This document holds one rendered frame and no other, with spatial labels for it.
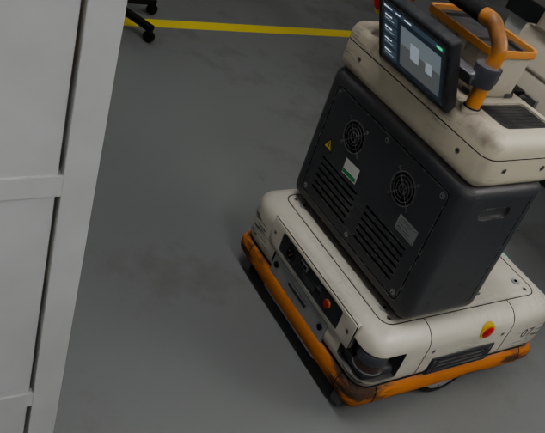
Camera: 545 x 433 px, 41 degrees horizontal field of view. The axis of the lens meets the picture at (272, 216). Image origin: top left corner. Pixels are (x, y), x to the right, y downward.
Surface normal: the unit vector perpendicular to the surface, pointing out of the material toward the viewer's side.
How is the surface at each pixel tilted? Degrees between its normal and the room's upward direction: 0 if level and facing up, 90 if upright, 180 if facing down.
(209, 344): 0
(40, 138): 90
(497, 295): 0
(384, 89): 90
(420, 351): 90
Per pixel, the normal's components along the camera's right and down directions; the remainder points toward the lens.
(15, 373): 0.46, 0.63
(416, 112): -0.84, 0.09
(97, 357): 0.28, -0.77
